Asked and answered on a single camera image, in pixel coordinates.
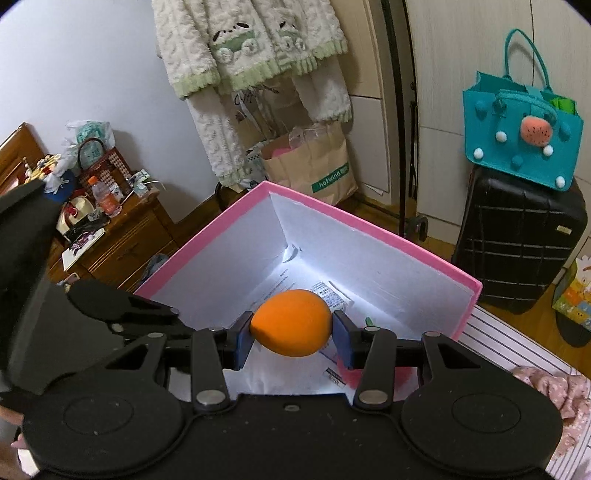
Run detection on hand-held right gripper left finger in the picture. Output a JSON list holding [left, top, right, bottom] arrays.
[[104, 310, 254, 414]]

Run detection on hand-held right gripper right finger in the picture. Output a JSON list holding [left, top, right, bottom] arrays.
[[332, 309, 491, 412]]

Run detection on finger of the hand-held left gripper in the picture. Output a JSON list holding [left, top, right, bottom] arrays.
[[111, 295, 197, 344]]

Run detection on orange plush toy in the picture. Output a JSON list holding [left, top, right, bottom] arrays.
[[249, 289, 333, 357]]

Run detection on pink storage box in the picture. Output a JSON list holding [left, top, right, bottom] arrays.
[[134, 180, 483, 398]]

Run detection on white printed packet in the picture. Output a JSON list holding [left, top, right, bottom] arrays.
[[310, 280, 354, 315]]

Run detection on wooden nightstand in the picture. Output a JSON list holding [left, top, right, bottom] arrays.
[[46, 182, 178, 294]]

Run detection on orange drink bottle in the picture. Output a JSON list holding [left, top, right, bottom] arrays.
[[88, 175, 122, 219]]

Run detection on dark red patterned basket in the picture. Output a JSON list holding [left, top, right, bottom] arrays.
[[76, 138, 132, 197]]

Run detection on small toy figurines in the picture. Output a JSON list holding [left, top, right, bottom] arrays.
[[23, 154, 63, 183]]

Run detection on wooden headboard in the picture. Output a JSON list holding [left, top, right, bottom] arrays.
[[0, 122, 47, 197]]

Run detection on brown paper bag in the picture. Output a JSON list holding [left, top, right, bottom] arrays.
[[247, 122, 360, 206]]

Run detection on white green plastic bag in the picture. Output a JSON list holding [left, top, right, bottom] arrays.
[[62, 120, 116, 160]]

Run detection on black suitcase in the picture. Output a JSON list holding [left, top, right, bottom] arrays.
[[451, 165, 588, 315]]

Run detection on pink floral cloth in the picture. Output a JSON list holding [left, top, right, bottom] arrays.
[[512, 366, 591, 457]]

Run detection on black round object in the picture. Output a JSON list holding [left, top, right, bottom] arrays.
[[556, 311, 591, 348]]

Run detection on colourful printed box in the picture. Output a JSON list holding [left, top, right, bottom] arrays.
[[551, 253, 591, 326]]

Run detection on teal felt handbag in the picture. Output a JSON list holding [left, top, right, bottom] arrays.
[[463, 28, 583, 190]]

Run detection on cream green fleece pajamas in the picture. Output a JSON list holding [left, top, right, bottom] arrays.
[[152, 0, 354, 188]]

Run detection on cream wardrobe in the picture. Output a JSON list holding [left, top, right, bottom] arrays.
[[342, 0, 591, 217]]

